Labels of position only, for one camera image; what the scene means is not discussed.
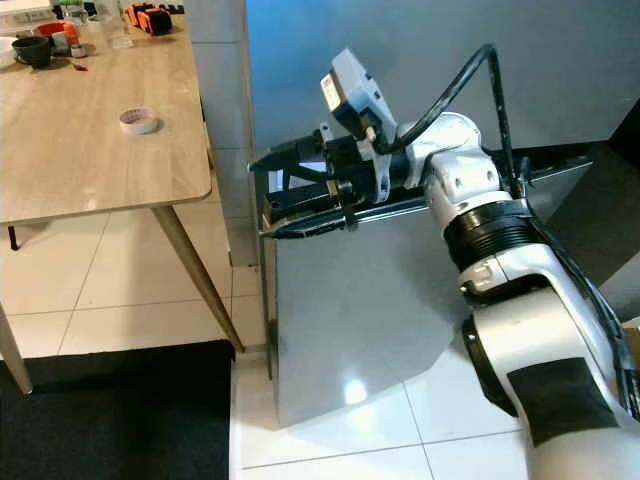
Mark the white tape roll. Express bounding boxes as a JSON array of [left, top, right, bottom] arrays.
[[119, 109, 161, 136]]

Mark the small silver tin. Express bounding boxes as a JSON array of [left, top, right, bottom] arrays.
[[50, 34, 83, 58]]

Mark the black bowl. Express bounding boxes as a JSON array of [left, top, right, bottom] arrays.
[[11, 36, 56, 70]]

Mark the red plastic container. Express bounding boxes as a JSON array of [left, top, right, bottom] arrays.
[[35, 21, 79, 43]]

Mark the black floor mat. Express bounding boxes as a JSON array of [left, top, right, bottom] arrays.
[[0, 340, 237, 480]]

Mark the clear jar white lid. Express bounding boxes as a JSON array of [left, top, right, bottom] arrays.
[[105, 0, 137, 49]]

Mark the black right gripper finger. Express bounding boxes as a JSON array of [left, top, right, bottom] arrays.
[[248, 138, 331, 179], [265, 185, 353, 239]]

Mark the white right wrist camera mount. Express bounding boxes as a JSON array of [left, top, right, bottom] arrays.
[[318, 48, 401, 201]]

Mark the brown cardboard box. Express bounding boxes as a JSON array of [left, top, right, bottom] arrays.
[[622, 322, 640, 363]]

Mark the orange and black tool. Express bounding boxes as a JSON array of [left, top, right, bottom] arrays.
[[125, 3, 187, 37]]

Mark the light wooden table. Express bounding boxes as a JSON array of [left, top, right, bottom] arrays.
[[0, 0, 246, 396]]

